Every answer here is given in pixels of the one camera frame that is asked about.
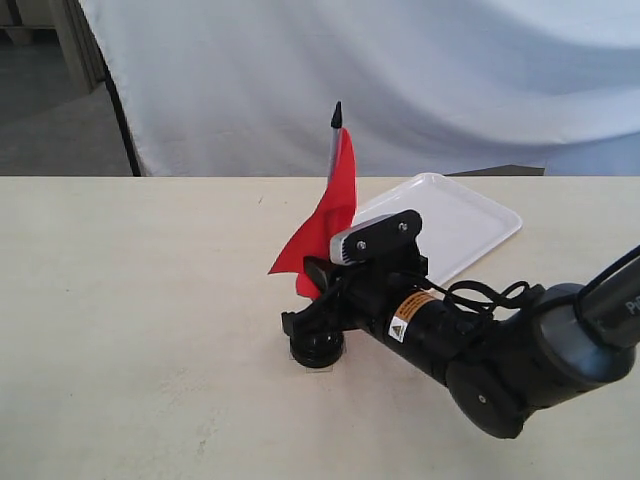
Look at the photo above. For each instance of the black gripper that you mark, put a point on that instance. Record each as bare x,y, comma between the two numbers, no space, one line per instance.
387,298

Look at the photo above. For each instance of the red flag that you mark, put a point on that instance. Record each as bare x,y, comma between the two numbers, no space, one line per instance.
333,214

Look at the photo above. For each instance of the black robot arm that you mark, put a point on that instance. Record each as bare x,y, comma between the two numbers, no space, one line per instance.
502,355

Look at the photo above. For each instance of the black round flag base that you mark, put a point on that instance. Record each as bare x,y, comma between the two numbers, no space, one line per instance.
317,350

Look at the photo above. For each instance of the white plastic tray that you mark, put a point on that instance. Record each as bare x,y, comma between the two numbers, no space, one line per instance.
460,225

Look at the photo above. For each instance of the black backdrop stand pole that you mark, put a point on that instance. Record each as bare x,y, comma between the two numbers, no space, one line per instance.
122,123

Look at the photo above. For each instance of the white backdrop cloth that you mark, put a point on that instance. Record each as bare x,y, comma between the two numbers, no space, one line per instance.
247,88

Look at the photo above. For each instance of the beige furniture in background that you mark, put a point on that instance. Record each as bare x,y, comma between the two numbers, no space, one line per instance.
65,22

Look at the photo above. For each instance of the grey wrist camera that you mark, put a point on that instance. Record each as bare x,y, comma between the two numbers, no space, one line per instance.
375,237

